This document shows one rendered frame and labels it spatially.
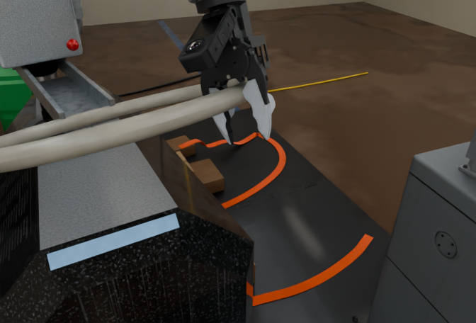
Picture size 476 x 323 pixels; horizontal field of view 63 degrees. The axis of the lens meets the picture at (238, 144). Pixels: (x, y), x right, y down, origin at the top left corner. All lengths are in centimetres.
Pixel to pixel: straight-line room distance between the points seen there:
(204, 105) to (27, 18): 78
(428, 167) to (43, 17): 115
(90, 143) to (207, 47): 18
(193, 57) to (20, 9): 77
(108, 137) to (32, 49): 78
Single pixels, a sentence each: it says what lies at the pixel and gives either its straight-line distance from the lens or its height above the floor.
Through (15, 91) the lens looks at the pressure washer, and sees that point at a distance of 300.
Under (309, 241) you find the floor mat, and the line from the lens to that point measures 211.
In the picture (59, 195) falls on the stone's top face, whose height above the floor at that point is 82.
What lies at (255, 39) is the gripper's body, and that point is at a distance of 59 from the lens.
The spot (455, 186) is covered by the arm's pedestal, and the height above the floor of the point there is 84.
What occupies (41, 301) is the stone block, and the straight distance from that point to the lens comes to 106.
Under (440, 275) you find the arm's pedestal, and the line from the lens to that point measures 137.
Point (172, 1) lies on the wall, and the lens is 650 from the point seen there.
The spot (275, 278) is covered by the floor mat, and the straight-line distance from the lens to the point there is 192.
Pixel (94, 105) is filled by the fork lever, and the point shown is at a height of 108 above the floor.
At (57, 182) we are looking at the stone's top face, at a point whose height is 82.
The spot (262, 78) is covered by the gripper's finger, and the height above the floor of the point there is 129.
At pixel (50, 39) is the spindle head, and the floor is 118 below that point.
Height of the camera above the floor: 149
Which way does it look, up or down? 31 degrees down
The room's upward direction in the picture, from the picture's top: straight up
